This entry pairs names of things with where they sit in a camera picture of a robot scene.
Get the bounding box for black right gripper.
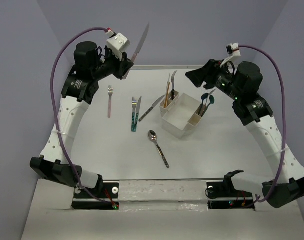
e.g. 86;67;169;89
184;59;243;101

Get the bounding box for black-handled fork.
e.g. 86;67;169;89
170;70;177;101

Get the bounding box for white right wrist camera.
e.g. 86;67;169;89
220;43;241;68

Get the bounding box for pink-handled knife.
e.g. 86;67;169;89
117;23;149;80

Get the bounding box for black-handled spoon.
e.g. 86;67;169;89
148;130;170;169

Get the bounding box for teal-handled fork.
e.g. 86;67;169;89
131;97;137;132

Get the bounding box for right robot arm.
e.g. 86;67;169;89
185;59;304;209

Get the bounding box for white utensil caddy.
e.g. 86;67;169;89
159;92;202;139

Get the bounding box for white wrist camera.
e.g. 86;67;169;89
220;43;241;68
106;30;130;61

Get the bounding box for teal-handled knife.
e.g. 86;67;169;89
133;96;142;132

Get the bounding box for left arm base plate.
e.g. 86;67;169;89
71;180;119;211

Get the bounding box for teal plastic spoon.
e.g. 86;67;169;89
201;95;215;117
197;93;209;115

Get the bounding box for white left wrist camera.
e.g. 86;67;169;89
106;30;130;61

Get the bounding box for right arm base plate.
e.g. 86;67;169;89
204;181;255;210

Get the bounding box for black-handled knife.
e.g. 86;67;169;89
138;95;165;122

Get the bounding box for pink-handled fork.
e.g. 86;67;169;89
107;85;113;118

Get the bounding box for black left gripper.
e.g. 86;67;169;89
91;47;133;81

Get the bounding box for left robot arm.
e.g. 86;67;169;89
30;38;133;198

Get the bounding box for orange chopstick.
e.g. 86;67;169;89
163;83;169;108
163;81;170;108

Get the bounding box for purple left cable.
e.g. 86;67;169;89
51;26;117;208

